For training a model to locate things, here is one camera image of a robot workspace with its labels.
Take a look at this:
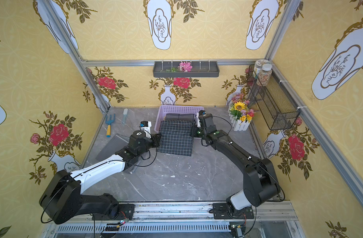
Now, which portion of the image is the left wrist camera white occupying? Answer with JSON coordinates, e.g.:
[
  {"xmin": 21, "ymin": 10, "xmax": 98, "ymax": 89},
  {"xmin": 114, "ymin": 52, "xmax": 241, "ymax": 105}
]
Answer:
[{"xmin": 140, "ymin": 121, "xmax": 152, "ymax": 138}]

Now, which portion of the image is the plain grey pillowcase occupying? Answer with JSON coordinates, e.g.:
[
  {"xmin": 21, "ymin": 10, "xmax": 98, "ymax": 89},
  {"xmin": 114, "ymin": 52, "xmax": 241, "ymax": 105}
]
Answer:
[{"xmin": 96, "ymin": 134, "xmax": 129, "ymax": 162}]

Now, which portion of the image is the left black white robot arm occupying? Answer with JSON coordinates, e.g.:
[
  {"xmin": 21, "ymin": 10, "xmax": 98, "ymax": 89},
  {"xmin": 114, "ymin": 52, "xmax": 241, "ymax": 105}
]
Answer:
[{"xmin": 39, "ymin": 131, "xmax": 161, "ymax": 225}]

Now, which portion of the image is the sunflower bouquet white fence pot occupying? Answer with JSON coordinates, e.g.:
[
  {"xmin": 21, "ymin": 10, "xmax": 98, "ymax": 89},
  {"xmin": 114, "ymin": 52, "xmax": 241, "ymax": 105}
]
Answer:
[{"xmin": 228, "ymin": 93, "xmax": 255, "ymax": 131}]

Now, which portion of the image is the glass jar white lid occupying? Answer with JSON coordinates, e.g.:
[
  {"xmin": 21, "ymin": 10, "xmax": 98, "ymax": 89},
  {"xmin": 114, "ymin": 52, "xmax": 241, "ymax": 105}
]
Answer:
[{"xmin": 256, "ymin": 63, "xmax": 272, "ymax": 86}]

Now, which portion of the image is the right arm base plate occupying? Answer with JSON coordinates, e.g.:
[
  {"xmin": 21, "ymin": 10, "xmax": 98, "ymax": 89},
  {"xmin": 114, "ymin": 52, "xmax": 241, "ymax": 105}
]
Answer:
[{"xmin": 209, "ymin": 203, "xmax": 254, "ymax": 220}]

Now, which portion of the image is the black grid pillowcase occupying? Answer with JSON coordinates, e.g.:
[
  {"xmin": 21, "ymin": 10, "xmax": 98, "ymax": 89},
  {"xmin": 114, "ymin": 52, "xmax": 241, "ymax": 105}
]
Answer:
[{"xmin": 159, "ymin": 120, "xmax": 194, "ymax": 157}]

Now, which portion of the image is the purple plastic basket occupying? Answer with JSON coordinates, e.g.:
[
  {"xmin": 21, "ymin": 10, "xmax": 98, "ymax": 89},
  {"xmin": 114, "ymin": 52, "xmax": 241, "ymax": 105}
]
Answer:
[{"xmin": 154, "ymin": 105, "xmax": 205, "ymax": 132}]

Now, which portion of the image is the blue yellow garden fork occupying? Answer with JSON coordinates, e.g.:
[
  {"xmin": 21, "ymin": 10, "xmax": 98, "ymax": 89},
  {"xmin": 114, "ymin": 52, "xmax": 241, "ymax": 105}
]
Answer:
[{"xmin": 105, "ymin": 114, "xmax": 116, "ymax": 138}]

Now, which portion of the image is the grey checked pillowcase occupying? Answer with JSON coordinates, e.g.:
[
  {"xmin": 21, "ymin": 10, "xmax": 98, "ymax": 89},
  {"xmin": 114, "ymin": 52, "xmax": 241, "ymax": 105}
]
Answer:
[{"xmin": 165, "ymin": 113, "xmax": 196, "ymax": 122}]

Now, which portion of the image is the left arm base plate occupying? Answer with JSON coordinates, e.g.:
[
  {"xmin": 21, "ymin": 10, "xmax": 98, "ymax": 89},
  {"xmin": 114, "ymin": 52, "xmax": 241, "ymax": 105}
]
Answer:
[{"xmin": 92, "ymin": 203, "xmax": 135, "ymax": 221}]

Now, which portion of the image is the aluminium mounting rail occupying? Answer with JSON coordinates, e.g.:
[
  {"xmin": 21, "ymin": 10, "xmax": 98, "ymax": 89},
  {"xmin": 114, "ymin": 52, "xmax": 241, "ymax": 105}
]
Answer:
[{"xmin": 41, "ymin": 201, "xmax": 305, "ymax": 238}]

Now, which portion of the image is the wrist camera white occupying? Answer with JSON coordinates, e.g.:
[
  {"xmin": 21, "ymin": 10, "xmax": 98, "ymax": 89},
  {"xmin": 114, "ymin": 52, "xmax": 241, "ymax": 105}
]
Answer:
[
  {"xmin": 196, "ymin": 110, "xmax": 206, "ymax": 128},
  {"xmin": 140, "ymin": 121, "xmax": 152, "ymax": 138}
]

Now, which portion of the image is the black wire mesh wall basket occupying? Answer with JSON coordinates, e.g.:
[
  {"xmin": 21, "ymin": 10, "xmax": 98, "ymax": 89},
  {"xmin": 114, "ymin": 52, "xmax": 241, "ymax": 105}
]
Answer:
[{"xmin": 247, "ymin": 65, "xmax": 301, "ymax": 131}]

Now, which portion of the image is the light blue small brush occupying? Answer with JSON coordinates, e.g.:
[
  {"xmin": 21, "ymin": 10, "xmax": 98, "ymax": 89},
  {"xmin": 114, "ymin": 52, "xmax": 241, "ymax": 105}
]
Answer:
[{"xmin": 122, "ymin": 108, "xmax": 129, "ymax": 125}]

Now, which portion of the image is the pink artificial flower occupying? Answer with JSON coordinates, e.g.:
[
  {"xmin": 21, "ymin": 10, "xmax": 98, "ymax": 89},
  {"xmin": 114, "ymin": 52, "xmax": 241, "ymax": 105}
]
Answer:
[{"xmin": 178, "ymin": 61, "xmax": 193, "ymax": 72}]

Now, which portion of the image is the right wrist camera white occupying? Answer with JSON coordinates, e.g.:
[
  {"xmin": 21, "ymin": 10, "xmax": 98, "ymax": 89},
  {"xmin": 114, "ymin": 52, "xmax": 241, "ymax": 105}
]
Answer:
[{"xmin": 196, "ymin": 110, "xmax": 206, "ymax": 128}]

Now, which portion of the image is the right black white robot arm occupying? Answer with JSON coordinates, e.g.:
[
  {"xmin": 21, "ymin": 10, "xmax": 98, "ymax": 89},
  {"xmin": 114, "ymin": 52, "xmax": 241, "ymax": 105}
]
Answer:
[{"xmin": 194, "ymin": 110, "xmax": 283, "ymax": 211}]

